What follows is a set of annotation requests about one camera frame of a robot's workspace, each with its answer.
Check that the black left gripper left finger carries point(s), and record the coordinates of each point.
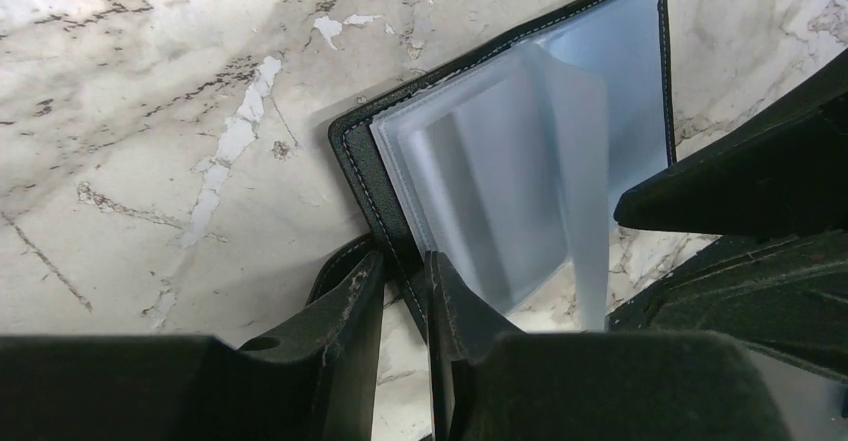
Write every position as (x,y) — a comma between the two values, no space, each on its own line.
(312,377)

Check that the black leather card holder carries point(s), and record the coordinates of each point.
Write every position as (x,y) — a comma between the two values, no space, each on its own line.
(511,158)

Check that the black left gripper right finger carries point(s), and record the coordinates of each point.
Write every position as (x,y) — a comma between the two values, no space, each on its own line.
(492,381)

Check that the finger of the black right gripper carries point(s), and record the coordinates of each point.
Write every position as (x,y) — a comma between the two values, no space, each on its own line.
(785,298)
(783,172)

